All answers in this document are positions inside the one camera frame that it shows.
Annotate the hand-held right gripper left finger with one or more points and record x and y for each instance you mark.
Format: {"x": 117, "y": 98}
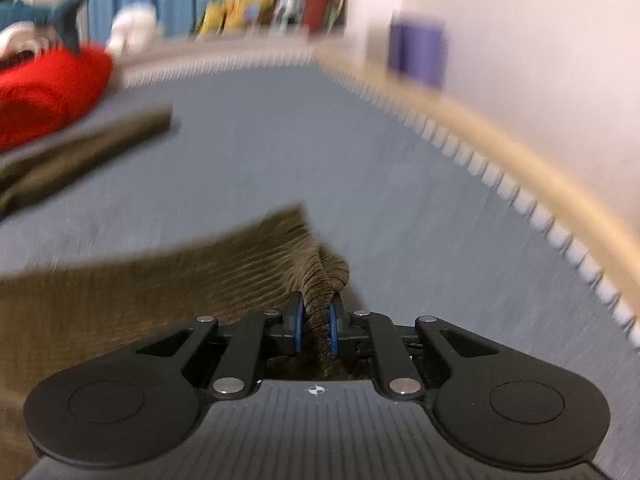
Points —
{"x": 297, "y": 322}

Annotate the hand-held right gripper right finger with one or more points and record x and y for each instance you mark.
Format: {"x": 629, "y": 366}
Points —
{"x": 332, "y": 325}

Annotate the grey quilted mattress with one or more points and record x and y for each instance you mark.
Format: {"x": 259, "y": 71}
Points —
{"x": 380, "y": 170}

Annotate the purple box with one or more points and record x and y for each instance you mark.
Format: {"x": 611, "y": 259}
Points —
{"x": 420, "y": 47}

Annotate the yellow plush toy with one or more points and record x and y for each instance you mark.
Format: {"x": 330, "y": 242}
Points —
{"x": 240, "y": 5}

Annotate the white plush toy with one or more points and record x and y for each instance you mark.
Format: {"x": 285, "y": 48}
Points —
{"x": 132, "y": 27}

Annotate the red fuzzy cloth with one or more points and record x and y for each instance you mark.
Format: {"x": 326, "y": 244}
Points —
{"x": 45, "y": 90}

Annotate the blue shark plush toy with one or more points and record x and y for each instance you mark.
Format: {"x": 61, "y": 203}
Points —
{"x": 35, "y": 12}

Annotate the wooden bed frame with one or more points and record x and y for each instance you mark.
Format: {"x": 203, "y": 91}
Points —
{"x": 480, "y": 125}

